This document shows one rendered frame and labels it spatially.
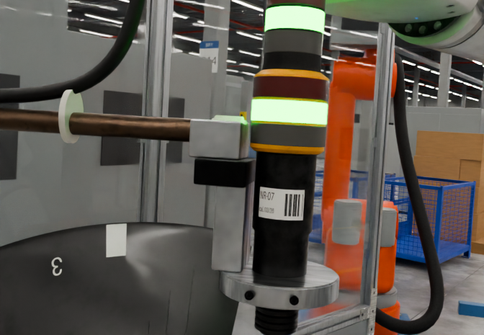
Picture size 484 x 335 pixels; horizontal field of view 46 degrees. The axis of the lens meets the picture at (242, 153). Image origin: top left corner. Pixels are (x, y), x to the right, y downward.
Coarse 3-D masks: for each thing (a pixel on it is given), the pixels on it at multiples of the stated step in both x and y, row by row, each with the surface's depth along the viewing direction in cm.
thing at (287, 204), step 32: (256, 160) 33; (288, 160) 31; (256, 192) 32; (288, 192) 31; (256, 224) 32; (288, 224) 31; (256, 256) 32; (288, 256) 32; (256, 320) 33; (288, 320) 32
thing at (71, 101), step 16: (144, 0) 34; (128, 16) 34; (128, 32) 34; (112, 48) 34; (128, 48) 34; (112, 64) 34; (80, 80) 34; (96, 80) 34; (0, 96) 35; (16, 96) 35; (32, 96) 35; (48, 96) 35; (64, 96) 34; (80, 96) 36; (64, 112) 34; (64, 128) 34
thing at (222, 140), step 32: (192, 128) 32; (224, 128) 32; (224, 160) 32; (224, 192) 32; (224, 224) 32; (224, 256) 32; (224, 288) 32; (256, 288) 30; (288, 288) 30; (320, 288) 30
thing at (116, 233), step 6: (108, 228) 48; (114, 228) 49; (120, 228) 49; (126, 228) 49; (108, 234) 48; (114, 234) 48; (120, 234) 48; (108, 240) 48; (114, 240) 48; (120, 240) 48; (108, 246) 47; (114, 246) 47; (120, 246) 47; (108, 252) 47; (114, 252) 47; (120, 252) 47
